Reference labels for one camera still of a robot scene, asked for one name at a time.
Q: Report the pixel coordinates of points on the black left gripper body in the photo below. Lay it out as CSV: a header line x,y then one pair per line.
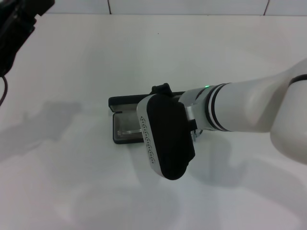
x,y
14,24

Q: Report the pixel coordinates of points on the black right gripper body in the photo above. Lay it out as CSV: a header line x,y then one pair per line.
x,y
163,89

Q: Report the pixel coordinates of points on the black glasses case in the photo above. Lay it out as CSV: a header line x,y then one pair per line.
x,y
120,100

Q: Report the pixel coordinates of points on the clear plastic glasses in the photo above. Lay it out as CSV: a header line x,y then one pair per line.
x,y
129,131

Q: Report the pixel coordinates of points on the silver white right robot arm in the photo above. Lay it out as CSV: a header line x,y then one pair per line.
x,y
251,105

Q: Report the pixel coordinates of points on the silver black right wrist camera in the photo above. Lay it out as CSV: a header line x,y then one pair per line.
x,y
168,134

